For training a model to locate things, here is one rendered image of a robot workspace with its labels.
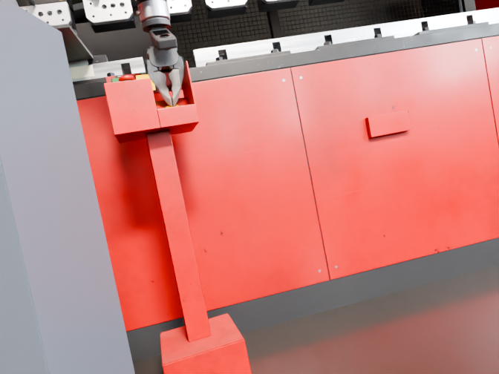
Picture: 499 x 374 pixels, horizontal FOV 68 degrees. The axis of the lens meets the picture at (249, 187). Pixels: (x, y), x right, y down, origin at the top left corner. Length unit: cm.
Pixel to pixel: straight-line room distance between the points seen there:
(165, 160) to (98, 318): 50
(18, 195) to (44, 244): 6
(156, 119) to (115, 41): 111
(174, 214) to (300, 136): 53
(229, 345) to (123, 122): 58
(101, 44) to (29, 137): 153
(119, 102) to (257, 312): 78
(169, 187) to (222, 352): 42
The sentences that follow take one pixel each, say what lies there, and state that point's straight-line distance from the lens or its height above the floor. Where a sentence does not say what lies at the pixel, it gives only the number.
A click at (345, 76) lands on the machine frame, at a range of 137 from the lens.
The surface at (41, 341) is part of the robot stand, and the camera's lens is 47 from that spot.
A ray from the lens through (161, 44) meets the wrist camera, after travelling 93.
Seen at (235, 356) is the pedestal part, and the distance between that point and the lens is 99.
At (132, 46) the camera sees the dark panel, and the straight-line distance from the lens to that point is 198.
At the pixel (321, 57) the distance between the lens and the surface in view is 135.
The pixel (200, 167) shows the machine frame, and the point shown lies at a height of 56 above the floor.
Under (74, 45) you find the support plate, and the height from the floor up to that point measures 99.
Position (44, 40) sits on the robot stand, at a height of 74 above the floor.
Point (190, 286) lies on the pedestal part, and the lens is 100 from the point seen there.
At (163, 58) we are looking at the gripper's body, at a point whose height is 84.
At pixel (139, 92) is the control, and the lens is 94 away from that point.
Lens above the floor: 52
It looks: 3 degrees down
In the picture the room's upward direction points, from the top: 11 degrees counter-clockwise
